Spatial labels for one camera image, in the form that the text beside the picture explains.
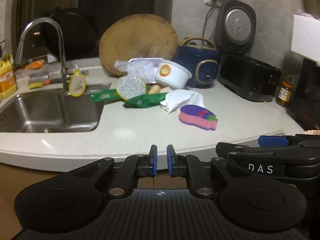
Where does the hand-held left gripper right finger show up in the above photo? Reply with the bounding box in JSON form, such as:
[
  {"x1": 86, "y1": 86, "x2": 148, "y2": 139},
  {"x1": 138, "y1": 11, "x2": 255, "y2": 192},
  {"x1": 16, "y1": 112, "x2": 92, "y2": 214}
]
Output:
[{"x1": 166, "y1": 144, "x2": 256, "y2": 199}]

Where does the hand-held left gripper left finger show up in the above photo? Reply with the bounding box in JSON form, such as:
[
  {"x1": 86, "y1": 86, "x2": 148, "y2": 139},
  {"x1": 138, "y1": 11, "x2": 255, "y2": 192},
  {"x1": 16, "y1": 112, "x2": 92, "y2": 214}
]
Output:
[{"x1": 64, "y1": 144, "x2": 158, "y2": 199}]

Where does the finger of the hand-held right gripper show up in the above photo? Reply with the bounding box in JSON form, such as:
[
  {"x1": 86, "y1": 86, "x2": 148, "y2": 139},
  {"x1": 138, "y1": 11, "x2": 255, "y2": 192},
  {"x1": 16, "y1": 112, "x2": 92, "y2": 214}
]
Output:
[
  {"x1": 258, "y1": 134, "x2": 320, "y2": 147},
  {"x1": 216, "y1": 142, "x2": 320, "y2": 161}
]

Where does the small green plastic wrapper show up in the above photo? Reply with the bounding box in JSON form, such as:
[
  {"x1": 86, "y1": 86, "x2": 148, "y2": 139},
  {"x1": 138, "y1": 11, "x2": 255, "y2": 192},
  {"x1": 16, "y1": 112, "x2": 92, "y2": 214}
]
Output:
[{"x1": 122, "y1": 92, "x2": 171, "y2": 109}]

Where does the round silver yellow scrubber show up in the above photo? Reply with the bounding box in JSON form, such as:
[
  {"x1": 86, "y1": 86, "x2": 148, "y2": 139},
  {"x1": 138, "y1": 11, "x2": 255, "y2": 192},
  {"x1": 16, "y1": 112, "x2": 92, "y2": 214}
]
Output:
[{"x1": 116, "y1": 75, "x2": 147, "y2": 101}]

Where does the long green plastic wrapper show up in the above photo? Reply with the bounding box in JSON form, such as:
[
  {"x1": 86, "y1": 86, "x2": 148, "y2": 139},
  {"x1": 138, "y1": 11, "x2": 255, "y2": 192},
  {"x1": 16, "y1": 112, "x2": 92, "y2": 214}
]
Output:
[{"x1": 90, "y1": 89, "x2": 120, "y2": 103}]

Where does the glass sauce jar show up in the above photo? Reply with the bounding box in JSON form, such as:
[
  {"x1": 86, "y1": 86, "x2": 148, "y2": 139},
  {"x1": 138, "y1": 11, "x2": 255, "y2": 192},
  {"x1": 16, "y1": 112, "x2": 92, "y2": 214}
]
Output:
[{"x1": 276, "y1": 80, "x2": 294, "y2": 108}]

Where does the purple pink eggplant sponge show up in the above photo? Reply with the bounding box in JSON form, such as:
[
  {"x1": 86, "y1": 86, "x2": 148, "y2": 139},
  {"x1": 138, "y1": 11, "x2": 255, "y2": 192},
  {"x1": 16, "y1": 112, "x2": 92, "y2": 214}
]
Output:
[{"x1": 179, "y1": 104, "x2": 218, "y2": 132}]

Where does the black oven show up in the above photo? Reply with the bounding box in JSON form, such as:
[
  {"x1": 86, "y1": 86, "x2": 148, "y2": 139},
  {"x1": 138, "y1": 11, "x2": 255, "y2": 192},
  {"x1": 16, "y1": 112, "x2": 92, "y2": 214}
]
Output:
[{"x1": 286, "y1": 58, "x2": 320, "y2": 131}]

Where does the black rice cooker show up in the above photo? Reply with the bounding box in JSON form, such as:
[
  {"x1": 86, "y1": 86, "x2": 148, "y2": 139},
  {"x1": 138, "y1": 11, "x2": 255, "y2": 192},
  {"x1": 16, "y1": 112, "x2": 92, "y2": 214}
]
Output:
[{"x1": 215, "y1": 0, "x2": 282, "y2": 103}]

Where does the ginger root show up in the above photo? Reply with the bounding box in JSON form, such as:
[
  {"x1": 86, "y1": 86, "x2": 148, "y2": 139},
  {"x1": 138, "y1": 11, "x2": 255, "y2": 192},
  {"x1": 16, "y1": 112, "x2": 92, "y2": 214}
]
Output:
[{"x1": 146, "y1": 84, "x2": 161, "y2": 95}]

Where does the white paper bowl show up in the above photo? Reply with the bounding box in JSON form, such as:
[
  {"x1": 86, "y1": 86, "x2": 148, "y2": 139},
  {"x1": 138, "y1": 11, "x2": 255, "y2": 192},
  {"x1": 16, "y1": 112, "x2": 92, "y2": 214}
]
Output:
[{"x1": 154, "y1": 59, "x2": 192, "y2": 90}]

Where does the clear plastic bag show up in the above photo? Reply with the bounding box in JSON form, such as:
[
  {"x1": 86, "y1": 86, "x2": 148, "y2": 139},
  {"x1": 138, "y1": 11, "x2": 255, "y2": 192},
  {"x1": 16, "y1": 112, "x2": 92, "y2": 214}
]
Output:
[{"x1": 114, "y1": 57, "x2": 159, "y2": 83}]

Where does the blue rice cooker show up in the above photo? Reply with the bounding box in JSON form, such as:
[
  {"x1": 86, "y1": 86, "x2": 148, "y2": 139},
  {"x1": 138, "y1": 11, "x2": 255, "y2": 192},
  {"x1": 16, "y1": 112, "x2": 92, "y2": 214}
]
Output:
[{"x1": 171, "y1": 37, "x2": 223, "y2": 88}]

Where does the white box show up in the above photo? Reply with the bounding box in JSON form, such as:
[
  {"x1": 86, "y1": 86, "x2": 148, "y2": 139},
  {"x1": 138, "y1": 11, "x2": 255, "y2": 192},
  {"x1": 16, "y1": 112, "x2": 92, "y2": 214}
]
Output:
[{"x1": 291, "y1": 14, "x2": 320, "y2": 61}]

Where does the yellow rimmed mesh strainer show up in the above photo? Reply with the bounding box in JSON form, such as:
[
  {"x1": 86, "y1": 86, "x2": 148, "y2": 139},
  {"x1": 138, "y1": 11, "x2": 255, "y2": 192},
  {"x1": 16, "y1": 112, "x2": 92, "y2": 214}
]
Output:
[{"x1": 69, "y1": 62, "x2": 87, "y2": 97}]

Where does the stainless steel sink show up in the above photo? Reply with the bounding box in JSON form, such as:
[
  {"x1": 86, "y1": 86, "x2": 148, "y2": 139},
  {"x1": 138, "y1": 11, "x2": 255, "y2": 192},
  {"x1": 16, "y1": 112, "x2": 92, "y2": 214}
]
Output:
[{"x1": 0, "y1": 81, "x2": 112, "y2": 133}]

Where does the round wooden cutting board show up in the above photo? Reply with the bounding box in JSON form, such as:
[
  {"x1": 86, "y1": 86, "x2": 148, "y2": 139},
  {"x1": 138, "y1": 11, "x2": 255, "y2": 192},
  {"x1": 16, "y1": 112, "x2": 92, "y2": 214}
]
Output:
[{"x1": 99, "y1": 14, "x2": 179, "y2": 77}]

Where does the chrome kitchen faucet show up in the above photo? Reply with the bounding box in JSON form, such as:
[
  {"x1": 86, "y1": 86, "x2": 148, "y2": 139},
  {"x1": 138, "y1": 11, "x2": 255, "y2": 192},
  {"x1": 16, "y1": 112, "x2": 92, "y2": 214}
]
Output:
[{"x1": 14, "y1": 17, "x2": 70, "y2": 93}]

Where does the yellow dish sponge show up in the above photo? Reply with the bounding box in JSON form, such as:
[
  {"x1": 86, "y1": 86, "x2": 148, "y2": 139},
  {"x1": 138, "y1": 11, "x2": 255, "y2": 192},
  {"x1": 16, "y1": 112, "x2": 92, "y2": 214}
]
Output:
[{"x1": 28, "y1": 81, "x2": 46, "y2": 90}]

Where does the steel cleaver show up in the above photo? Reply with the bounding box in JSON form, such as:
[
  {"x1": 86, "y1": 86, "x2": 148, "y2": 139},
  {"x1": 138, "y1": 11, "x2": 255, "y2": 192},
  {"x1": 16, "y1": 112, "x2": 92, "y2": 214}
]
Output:
[{"x1": 28, "y1": 72, "x2": 64, "y2": 85}]

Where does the black wok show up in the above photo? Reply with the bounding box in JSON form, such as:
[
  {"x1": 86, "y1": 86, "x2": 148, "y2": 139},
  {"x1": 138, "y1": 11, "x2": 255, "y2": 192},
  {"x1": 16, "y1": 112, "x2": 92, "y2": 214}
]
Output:
[{"x1": 44, "y1": 9, "x2": 99, "y2": 58}]

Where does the orange packet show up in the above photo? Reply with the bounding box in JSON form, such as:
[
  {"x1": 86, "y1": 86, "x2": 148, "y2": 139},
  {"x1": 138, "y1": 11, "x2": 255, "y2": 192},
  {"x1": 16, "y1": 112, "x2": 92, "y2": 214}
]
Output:
[{"x1": 25, "y1": 59, "x2": 47, "y2": 70}]

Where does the yellow detergent bottle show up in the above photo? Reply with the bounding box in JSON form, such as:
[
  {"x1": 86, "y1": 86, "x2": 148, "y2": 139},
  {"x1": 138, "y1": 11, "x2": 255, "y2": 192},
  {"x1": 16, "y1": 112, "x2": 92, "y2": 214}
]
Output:
[{"x1": 0, "y1": 54, "x2": 18, "y2": 99}]

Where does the black power cable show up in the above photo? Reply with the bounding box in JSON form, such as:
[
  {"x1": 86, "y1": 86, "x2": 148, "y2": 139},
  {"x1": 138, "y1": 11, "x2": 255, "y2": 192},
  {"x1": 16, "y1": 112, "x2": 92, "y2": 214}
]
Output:
[{"x1": 203, "y1": 0, "x2": 218, "y2": 42}]

